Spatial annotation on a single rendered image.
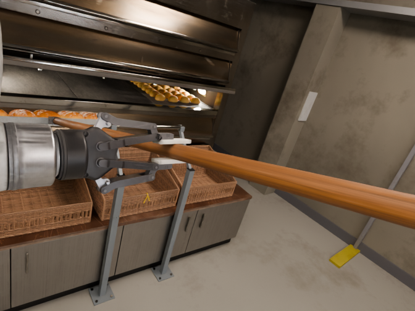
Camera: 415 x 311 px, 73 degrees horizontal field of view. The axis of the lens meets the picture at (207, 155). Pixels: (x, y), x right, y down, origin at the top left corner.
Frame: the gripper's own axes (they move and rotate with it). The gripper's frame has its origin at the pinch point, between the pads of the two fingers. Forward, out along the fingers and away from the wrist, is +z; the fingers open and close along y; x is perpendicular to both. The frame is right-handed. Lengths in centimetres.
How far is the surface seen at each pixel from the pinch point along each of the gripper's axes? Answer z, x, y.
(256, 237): 199, -134, 119
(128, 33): 51, -136, -55
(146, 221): 60, -120, 68
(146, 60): 66, -139, -41
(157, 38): 72, -135, -56
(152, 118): 83, -156, -1
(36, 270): -3, -127, 86
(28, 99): -2, -152, -9
